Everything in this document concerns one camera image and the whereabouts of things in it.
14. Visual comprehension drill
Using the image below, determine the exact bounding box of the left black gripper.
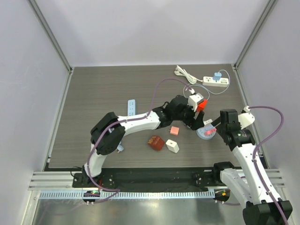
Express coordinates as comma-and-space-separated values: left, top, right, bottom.
172, 102, 204, 131

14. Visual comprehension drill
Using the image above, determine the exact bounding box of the round blue socket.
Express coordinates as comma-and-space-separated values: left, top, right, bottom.
196, 119, 215, 140

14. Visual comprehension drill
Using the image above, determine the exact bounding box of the red cube socket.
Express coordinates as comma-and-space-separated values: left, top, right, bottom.
197, 99, 208, 112

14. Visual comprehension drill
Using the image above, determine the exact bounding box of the pink charger plug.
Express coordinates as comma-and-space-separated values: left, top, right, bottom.
168, 126, 180, 136

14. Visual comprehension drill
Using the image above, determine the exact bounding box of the white charger plug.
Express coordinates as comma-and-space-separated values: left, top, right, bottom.
165, 139, 179, 153

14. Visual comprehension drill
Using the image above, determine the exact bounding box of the dark red charger plug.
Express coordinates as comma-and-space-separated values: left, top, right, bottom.
148, 135, 165, 151

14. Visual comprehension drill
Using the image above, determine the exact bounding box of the blue power strip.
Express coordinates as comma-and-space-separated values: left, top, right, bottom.
117, 99, 136, 153

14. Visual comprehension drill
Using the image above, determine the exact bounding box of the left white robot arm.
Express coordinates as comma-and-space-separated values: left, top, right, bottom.
82, 93, 207, 188

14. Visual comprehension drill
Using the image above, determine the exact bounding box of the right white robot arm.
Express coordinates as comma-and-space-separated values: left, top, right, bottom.
211, 107, 293, 225

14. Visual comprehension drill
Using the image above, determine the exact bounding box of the light blue charger plug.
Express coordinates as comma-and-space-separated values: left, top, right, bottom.
213, 72, 222, 82

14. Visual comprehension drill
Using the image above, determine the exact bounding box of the white power strip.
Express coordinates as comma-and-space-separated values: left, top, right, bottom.
174, 65, 230, 88

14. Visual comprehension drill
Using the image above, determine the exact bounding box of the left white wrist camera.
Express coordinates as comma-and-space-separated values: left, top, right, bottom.
188, 89, 204, 112

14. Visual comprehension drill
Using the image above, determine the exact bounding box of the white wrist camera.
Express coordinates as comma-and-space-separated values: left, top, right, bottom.
238, 106, 255, 129
188, 89, 204, 112

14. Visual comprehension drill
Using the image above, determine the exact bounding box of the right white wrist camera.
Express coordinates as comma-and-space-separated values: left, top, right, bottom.
238, 106, 255, 129

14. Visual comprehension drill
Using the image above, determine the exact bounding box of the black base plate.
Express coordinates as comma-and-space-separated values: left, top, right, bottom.
72, 167, 240, 193

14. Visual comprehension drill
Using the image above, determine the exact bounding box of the right aluminium frame post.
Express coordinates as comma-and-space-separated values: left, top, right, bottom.
233, 0, 278, 70

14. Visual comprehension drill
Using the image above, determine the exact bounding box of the aluminium frame post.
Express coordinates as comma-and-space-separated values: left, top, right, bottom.
27, 0, 72, 74
233, 0, 278, 70

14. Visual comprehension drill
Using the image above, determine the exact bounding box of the aluminium front rail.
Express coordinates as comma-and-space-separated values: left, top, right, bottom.
29, 169, 285, 190

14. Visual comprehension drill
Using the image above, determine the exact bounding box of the white slotted cable duct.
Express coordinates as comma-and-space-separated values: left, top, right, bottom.
39, 189, 215, 200

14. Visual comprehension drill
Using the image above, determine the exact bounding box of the left aluminium frame post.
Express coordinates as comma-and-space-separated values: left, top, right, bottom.
27, 0, 72, 74

